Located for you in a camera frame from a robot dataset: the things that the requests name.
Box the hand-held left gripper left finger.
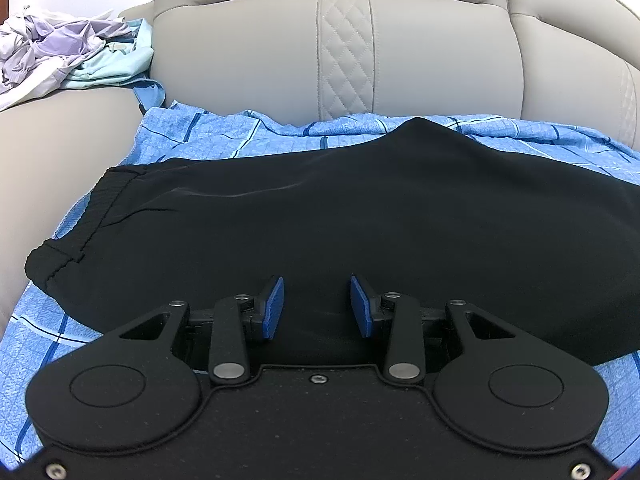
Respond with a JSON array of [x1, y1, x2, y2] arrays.
[[120, 275, 286, 387]]

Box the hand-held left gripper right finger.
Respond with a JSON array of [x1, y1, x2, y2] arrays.
[[350, 274, 520, 387]]

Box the black pants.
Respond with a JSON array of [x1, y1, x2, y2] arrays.
[[25, 116, 640, 368]]

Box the blue patterned blanket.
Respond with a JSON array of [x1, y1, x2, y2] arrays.
[[0, 102, 640, 467]]

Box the light blue cloth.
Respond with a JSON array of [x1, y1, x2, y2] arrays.
[[131, 77, 167, 112]]

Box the beige leather sofa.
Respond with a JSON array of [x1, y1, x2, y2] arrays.
[[0, 0, 640, 323]]

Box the mint green garment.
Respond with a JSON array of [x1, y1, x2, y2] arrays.
[[60, 19, 155, 92]]

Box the white garment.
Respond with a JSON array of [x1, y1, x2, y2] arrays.
[[0, 57, 77, 112]]

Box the lavender garment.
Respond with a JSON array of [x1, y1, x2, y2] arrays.
[[0, 6, 132, 86]]

